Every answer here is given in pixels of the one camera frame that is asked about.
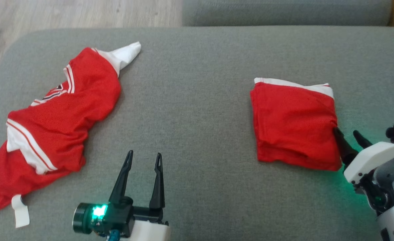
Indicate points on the red shorts with white band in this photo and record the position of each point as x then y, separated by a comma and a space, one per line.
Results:
294, 127

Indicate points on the grey fabric sofa seat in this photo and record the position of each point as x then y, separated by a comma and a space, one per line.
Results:
190, 117

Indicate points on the grey sofa cushion block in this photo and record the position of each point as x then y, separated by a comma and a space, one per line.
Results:
284, 11

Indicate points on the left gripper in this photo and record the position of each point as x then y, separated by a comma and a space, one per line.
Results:
120, 217

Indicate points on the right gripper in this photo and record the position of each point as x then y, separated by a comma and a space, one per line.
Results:
374, 157

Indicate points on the red white sports jersey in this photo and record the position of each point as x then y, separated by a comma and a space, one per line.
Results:
66, 117

